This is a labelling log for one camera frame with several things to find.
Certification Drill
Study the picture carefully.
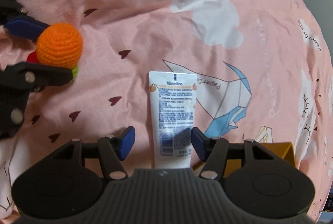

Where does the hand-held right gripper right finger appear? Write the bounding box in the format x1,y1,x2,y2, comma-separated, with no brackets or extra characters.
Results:
191,127,280,180

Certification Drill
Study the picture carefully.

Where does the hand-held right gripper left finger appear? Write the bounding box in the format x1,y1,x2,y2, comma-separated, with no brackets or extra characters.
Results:
52,126,136,181

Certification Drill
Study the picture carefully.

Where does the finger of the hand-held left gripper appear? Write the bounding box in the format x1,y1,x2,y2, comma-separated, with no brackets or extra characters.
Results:
0,61,75,140
0,0,50,41

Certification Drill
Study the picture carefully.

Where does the orange crochet ball toy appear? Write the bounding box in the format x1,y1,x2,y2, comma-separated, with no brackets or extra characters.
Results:
27,23,84,77

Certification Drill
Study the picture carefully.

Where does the white lotion tube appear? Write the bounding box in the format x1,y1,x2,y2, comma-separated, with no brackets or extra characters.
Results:
148,71,198,169

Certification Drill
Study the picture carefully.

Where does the orange cardboard box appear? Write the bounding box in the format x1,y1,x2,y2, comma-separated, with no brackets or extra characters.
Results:
193,142,297,178

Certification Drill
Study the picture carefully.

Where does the pink printed blanket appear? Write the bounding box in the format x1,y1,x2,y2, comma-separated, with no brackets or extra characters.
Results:
0,0,333,224

